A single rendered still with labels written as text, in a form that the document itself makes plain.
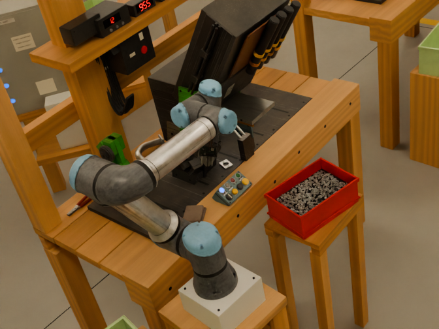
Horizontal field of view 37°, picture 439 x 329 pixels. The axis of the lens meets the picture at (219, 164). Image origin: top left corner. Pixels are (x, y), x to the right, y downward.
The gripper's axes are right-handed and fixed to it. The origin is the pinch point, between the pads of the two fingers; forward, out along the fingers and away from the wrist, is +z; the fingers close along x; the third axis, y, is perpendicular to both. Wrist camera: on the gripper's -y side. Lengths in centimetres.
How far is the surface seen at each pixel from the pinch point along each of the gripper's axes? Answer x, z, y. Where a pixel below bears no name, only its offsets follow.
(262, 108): 20.2, 4.1, -40.5
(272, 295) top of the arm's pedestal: 26, 26, 37
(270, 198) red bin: 25.0, 22.2, -6.4
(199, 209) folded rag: -2.5, 27.1, -2.4
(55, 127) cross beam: -64, 13, -30
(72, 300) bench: -58, 89, 1
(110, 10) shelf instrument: -42, -31, -49
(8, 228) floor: -130, 158, -101
